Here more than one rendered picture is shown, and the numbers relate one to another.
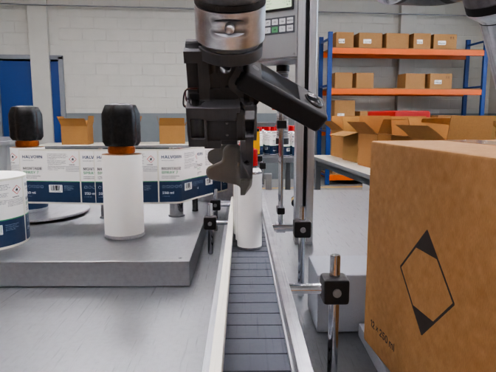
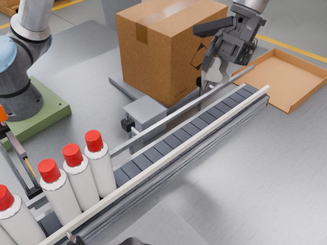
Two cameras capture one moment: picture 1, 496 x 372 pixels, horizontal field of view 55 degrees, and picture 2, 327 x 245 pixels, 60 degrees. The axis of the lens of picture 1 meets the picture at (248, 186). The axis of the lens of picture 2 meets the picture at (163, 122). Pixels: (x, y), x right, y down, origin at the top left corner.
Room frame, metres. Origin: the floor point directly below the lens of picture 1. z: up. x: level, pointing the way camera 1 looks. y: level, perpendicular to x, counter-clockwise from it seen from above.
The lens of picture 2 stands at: (1.12, 0.39, 1.51)
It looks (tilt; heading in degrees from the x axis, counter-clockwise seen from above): 44 degrees down; 229
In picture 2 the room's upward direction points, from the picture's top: straight up
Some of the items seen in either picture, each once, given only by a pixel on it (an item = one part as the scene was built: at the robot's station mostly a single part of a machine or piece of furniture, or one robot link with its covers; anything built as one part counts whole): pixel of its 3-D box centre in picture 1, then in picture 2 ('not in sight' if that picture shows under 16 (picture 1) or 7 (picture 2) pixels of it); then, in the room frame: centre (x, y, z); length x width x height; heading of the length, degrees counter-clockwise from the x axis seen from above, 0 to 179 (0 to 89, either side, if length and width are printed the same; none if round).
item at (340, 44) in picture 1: (399, 109); not in sight; (8.46, -2.64, 1.26); 2.77 x 0.60 x 2.51; 97
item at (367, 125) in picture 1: (384, 141); not in sight; (3.51, -1.00, 0.97); 0.45 x 0.44 x 0.37; 99
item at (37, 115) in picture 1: (28, 158); not in sight; (1.32, 0.61, 1.04); 0.09 x 0.09 x 0.29
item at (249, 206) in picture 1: (249, 198); (100, 165); (0.97, 0.00, 0.98); 0.05 x 0.05 x 0.20
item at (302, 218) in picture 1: (289, 251); (134, 138); (0.83, -0.07, 0.91); 0.07 x 0.03 x 0.17; 91
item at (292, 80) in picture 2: not in sight; (281, 77); (0.16, -0.01, 0.85); 0.30 x 0.26 x 0.04; 1
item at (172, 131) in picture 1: (173, 129); not in sight; (6.61, 1.01, 0.97); 0.48 x 0.47 x 0.37; 9
